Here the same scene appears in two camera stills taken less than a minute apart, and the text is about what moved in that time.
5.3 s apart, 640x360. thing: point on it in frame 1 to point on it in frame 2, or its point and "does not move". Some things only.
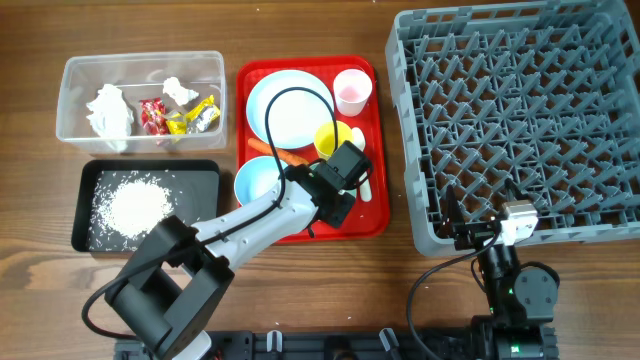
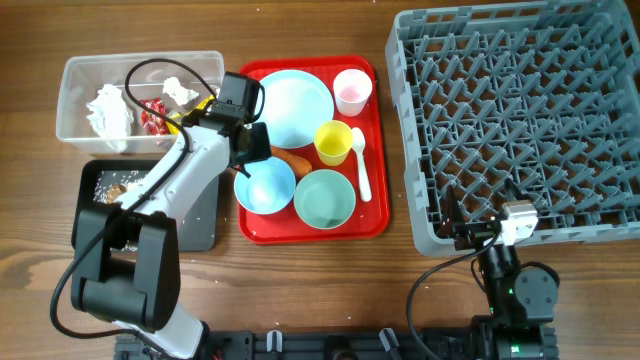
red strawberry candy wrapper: (154, 120) does not move
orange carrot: (286, 156) does not move
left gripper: (340, 219) to (262, 150)
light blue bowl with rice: (256, 176) does not move
